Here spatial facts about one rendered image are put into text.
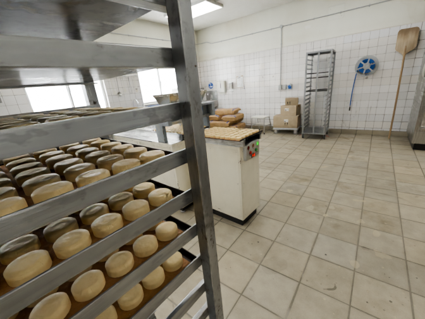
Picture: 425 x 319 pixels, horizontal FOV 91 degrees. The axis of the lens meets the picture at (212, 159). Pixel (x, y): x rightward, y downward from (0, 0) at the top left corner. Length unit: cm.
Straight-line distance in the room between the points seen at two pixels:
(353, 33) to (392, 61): 94
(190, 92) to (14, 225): 29
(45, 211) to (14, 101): 454
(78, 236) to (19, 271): 8
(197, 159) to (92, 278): 28
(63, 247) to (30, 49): 27
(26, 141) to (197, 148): 24
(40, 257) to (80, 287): 9
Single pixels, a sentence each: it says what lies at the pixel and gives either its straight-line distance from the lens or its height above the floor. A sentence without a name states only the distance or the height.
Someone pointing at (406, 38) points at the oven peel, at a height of 185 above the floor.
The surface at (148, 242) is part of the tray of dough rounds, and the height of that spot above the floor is 106.
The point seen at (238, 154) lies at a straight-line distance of 184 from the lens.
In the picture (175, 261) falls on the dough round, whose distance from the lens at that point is 56.
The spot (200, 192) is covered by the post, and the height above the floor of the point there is 116.
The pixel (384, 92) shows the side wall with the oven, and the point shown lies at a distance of 580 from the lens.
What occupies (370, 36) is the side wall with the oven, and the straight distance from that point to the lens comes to 582.
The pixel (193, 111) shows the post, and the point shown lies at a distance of 39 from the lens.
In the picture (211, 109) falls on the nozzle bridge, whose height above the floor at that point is 109.
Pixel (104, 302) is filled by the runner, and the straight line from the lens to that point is 44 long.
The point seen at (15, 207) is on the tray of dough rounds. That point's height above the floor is 124.
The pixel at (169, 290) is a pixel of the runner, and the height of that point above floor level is 96.
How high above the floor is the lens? 136
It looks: 19 degrees down
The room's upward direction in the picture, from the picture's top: 5 degrees counter-clockwise
